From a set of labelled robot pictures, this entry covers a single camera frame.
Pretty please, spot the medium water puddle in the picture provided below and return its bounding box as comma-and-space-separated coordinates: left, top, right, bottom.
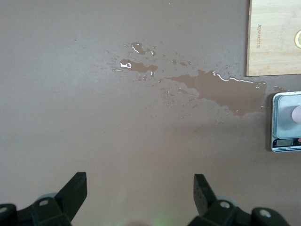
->
119, 58, 158, 77

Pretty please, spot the small water puddle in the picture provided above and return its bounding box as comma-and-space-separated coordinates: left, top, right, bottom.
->
131, 41, 157, 56

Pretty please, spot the wooden cutting board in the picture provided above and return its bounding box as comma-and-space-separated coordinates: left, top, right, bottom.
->
246, 0, 301, 77

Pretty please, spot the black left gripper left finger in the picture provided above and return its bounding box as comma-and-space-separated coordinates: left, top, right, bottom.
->
0, 172, 87, 226

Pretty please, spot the large water puddle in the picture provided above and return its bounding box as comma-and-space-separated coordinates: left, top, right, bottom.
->
161, 69, 267, 118

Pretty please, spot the silver kitchen scale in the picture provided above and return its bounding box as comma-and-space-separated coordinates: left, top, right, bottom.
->
269, 90, 301, 153

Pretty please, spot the pink cup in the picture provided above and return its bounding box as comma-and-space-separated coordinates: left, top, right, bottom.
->
291, 106, 301, 124

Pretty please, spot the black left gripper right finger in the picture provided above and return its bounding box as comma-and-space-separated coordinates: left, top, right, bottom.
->
189, 174, 290, 226

